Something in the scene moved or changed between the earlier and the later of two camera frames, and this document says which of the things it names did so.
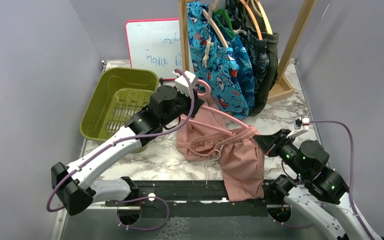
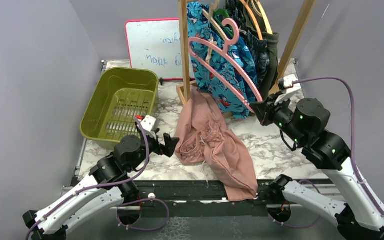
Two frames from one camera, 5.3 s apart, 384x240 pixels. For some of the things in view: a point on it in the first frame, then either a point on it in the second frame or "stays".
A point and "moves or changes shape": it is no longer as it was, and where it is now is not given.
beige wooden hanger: (262, 14) stays
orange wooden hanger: (246, 5) stays
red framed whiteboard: (155, 44) stays
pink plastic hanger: (209, 126) -> (231, 30)
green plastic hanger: (218, 11) stays
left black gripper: (197, 102) -> (170, 143)
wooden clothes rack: (282, 88) stays
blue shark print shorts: (222, 64) stays
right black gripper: (270, 143) -> (264, 110)
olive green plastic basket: (111, 96) stays
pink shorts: (203, 135) moves or changes shape
